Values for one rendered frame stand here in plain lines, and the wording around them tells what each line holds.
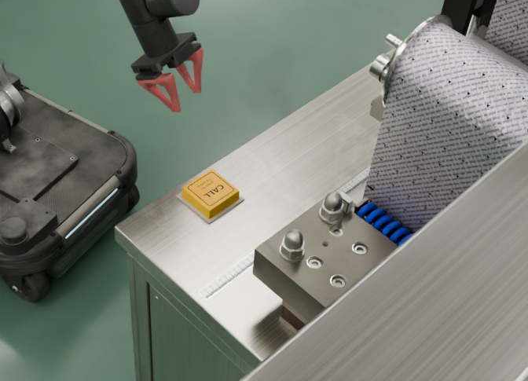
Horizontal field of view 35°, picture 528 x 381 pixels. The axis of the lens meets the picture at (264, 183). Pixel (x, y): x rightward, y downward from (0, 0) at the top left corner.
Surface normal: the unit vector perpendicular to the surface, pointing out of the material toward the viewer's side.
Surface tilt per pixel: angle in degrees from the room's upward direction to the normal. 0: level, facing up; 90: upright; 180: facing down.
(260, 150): 0
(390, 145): 90
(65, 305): 0
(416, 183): 90
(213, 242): 0
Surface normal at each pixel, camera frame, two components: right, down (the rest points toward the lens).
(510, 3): -0.71, 0.50
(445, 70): -0.36, -0.25
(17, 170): 0.07, -0.69
